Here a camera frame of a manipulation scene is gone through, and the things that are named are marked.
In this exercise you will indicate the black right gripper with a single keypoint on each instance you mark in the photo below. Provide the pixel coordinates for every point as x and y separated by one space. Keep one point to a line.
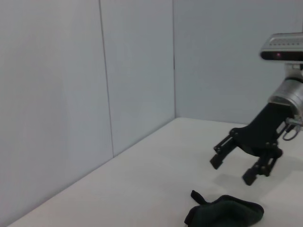
262 127

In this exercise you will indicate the dark blue rag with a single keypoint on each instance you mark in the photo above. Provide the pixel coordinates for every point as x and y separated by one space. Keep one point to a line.
225 210

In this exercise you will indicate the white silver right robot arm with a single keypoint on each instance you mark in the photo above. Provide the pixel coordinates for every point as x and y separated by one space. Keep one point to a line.
288 92

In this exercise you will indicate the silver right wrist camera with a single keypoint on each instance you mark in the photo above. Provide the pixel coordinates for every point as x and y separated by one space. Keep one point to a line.
284 45

